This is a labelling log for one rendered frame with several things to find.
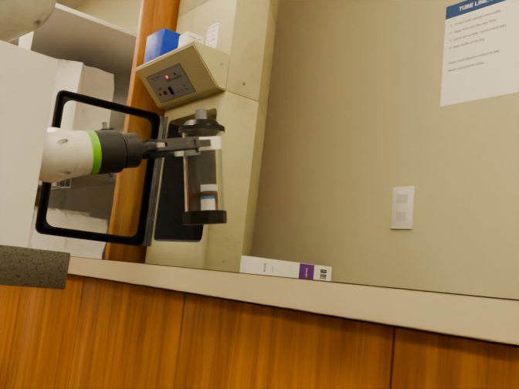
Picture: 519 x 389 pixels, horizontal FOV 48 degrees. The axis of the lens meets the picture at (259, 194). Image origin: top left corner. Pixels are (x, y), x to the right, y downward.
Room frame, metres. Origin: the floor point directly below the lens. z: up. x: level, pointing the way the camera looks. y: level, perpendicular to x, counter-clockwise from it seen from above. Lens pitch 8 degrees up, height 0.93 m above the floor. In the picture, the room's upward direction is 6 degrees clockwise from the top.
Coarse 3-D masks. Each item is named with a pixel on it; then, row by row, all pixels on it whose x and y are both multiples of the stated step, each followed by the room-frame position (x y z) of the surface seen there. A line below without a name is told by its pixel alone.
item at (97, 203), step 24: (72, 120) 1.58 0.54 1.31; (96, 120) 1.61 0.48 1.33; (120, 120) 1.65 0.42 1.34; (144, 120) 1.68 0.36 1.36; (144, 168) 1.69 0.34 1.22; (72, 192) 1.59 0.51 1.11; (96, 192) 1.63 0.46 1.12; (120, 192) 1.66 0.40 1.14; (48, 216) 1.57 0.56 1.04; (72, 216) 1.60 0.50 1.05; (96, 216) 1.63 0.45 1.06; (120, 216) 1.67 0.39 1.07
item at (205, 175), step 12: (180, 132) 1.31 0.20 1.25; (192, 132) 1.29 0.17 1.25; (204, 132) 1.29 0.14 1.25; (216, 132) 1.31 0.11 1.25; (192, 156) 1.30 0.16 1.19; (204, 156) 1.30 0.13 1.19; (216, 156) 1.31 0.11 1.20; (192, 168) 1.30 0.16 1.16; (204, 168) 1.30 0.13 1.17; (216, 168) 1.31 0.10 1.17; (192, 180) 1.30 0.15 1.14; (204, 180) 1.30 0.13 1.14; (216, 180) 1.31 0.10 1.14; (192, 192) 1.31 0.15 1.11; (204, 192) 1.30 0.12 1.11; (216, 192) 1.31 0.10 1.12; (192, 204) 1.31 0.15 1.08; (204, 204) 1.30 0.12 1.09; (216, 204) 1.31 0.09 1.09
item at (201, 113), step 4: (200, 108) 1.32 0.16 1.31; (204, 108) 1.32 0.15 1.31; (196, 112) 1.32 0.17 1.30; (200, 112) 1.32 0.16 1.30; (204, 112) 1.32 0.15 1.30; (196, 116) 1.32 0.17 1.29; (200, 116) 1.32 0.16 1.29; (204, 116) 1.32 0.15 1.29; (188, 120) 1.31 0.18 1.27; (192, 120) 1.30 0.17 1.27; (196, 120) 1.30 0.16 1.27; (200, 120) 1.29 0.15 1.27; (204, 120) 1.30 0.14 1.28; (208, 120) 1.30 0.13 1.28; (212, 120) 1.31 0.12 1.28; (184, 124) 1.32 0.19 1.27
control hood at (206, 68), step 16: (192, 48) 1.42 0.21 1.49; (208, 48) 1.43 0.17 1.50; (144, 64) 1.61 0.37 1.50; (160, 64) 1.56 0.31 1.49; (192, 64) 1.46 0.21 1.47; (208, 64) 1.44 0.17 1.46; (224, 64) 1.47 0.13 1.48; (144, 80) 1.66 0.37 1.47; (192, 80) 1.51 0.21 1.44; (208, 80) 1.47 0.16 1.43; (224, 80) 1.47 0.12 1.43; (192, 96) 1.56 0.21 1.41
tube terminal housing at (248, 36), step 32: (224, 0) 1.52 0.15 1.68; (256, 0) 1.52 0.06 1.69; (192, 32) 1.64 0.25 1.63; (224, 32) 1.51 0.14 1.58; (256, 32) 1.52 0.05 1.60; (256, 64) 1.53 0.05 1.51; (224, 96) 1.48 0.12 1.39; (256, 96) 1.54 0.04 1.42; (256, 128) 1.57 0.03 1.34; (224, 160) 1.49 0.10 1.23; (256, 160) 1.64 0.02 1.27; (224, 192) 1.50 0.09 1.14; (256, 192) 1.71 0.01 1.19; (224, 224) 1.50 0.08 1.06; (160, 256) 1.66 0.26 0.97; (192, 256) 1.52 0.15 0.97; (224, 256) 1.51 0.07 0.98
